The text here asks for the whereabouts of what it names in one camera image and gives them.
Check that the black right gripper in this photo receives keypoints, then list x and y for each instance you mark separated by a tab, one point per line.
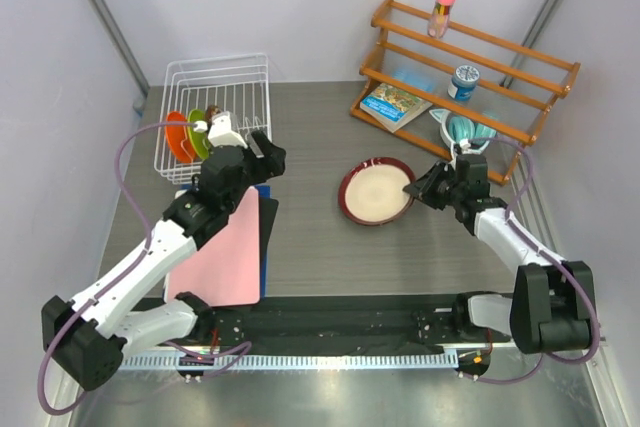
423	188

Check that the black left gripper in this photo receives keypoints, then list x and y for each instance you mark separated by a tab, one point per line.
272	164

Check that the large cream red-rimmed plate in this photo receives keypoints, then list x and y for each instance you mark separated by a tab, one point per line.
372	193

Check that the green plate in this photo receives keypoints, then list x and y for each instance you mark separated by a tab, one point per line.
199	140

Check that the red floral plate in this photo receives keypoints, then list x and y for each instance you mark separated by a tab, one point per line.
211	111

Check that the orange plate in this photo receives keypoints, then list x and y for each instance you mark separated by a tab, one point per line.
177	138

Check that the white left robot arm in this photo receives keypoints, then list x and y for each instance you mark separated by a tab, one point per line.
87	336

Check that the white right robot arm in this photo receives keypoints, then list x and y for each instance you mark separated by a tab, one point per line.
552	306

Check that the orange wooden shelf rack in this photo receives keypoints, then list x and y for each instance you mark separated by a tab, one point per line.
515	95

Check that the blue folder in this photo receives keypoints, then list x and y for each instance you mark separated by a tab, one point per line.
264	242

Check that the black folder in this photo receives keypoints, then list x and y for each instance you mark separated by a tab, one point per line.
268	209

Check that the teal cat-ear headphones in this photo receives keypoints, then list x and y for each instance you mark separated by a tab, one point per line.
454	128

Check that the blue paperback book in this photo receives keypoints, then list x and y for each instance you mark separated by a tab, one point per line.
392	107

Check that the light blue cloth on shelf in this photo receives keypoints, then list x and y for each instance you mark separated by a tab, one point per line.
416	79

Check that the blue lidded jar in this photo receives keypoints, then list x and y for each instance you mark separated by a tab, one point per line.
463	82

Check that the pink clipboard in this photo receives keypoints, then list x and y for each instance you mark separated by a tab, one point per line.
220	257

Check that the pink capped bottle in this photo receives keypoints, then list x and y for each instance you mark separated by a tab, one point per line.
439	19

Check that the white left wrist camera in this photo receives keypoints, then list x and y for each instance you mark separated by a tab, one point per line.
220	131

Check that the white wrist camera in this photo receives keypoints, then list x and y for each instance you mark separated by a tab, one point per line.
460	148
220	131

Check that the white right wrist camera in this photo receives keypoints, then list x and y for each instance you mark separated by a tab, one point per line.
460	148

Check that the white wire dish rack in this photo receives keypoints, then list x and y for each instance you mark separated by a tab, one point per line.
198	90

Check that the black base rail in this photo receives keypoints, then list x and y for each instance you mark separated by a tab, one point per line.
339	325

